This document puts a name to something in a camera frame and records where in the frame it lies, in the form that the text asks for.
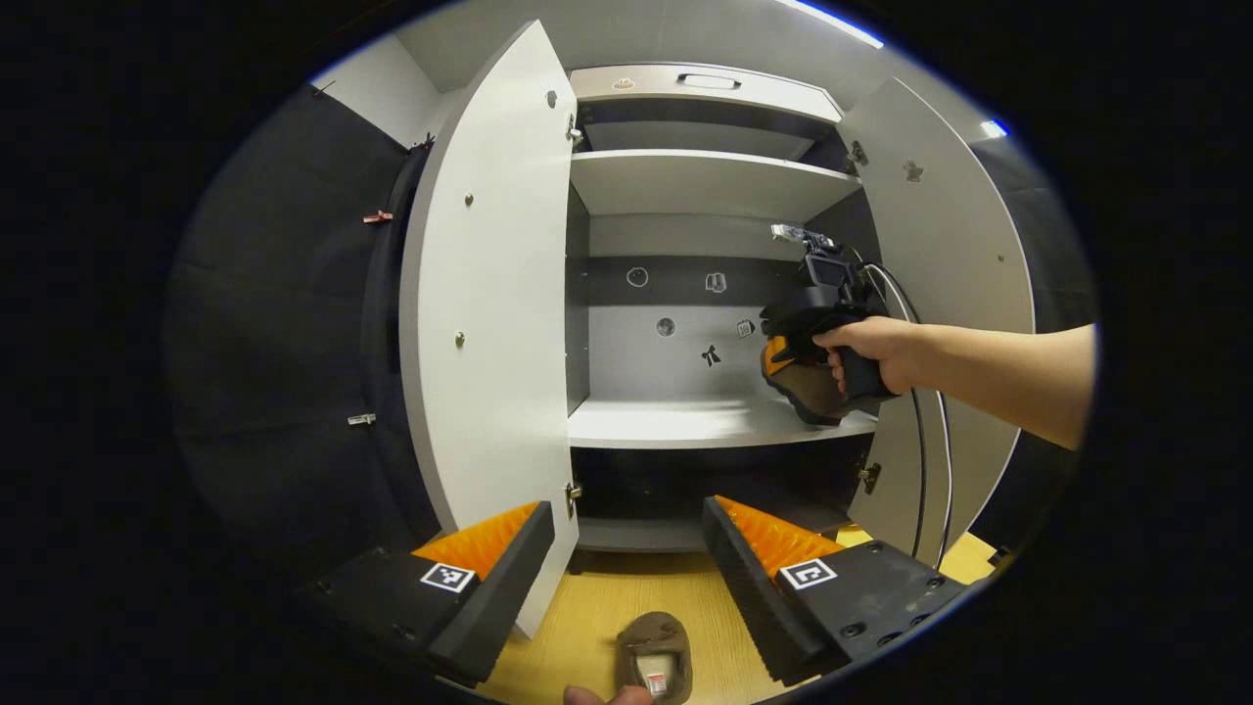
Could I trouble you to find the white shoe cabinet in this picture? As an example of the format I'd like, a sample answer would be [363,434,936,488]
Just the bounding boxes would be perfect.
[566,64,882,554]

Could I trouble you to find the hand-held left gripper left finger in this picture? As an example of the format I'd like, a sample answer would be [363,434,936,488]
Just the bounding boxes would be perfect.
[294,501,556,688]

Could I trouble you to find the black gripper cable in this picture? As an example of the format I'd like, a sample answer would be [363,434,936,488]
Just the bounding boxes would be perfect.
[910,387,929,561]

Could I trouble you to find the white cabinet shelf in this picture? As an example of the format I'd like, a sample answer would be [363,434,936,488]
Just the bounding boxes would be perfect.
[568,397,879,450]
[570,149,863,222]

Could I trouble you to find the white cabinet door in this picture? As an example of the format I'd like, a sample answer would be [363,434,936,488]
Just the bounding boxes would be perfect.
[399,20,580,639]
[837,76,1037,569]

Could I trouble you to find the brown fuzzy shoe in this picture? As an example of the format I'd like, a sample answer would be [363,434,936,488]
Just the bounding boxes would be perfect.
[615,612,694,704]
[762,357,879,428]

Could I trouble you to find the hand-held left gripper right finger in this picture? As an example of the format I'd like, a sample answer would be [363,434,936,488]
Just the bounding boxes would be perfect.
[702,494,970,686]

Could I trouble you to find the white cabinet drawer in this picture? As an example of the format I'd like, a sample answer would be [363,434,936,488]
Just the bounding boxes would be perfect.
[570,64,845,124]

